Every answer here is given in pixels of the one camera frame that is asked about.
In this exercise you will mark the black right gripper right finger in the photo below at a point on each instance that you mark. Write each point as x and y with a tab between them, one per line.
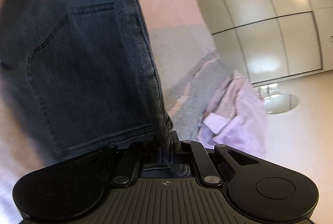
175	148

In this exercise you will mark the white glossy wardrobe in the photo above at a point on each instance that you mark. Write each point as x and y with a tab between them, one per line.
271	39

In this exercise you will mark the folded lilac pink bedding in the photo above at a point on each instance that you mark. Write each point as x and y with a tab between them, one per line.
235	116

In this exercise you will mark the grey herringbone blanket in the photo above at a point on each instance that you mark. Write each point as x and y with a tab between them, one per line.
190	72

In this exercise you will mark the dark grey jeans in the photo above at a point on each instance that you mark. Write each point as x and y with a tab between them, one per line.
79	74

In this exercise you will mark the pink textured bedspread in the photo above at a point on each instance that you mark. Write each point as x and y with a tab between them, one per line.
18	153

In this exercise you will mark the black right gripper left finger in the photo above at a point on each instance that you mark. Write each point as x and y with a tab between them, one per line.
112	151

